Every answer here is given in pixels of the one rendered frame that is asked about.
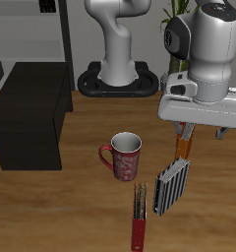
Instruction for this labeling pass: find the dark brown desk caddy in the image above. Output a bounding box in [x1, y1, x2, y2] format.
[0, 61, 74, 171]

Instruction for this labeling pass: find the green pot plant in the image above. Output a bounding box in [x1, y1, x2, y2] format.
[159, 0, 201, 76]

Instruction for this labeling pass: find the red book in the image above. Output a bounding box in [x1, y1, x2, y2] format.
[130, 181, 148, 252]

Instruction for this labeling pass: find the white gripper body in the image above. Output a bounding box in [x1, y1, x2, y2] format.
[156, 87, 236, 129]

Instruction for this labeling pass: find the orange book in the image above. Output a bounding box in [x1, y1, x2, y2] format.
[174, 123, 196, 162]

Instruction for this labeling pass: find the black white striped book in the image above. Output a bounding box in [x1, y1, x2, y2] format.
[151, 156, 192, 217]

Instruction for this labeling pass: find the flat black base plate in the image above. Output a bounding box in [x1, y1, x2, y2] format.
[77, 60, 160, 98]

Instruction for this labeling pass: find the red patterned mug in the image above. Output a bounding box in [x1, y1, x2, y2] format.
[97, 131, 144, 183]

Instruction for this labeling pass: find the white wall shelf unit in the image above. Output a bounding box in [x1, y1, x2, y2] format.
[0, 0, 76, 92]

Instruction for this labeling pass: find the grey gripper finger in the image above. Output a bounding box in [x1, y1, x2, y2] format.
[215, 126, 231, 141]
[178, 121, 195, 141]

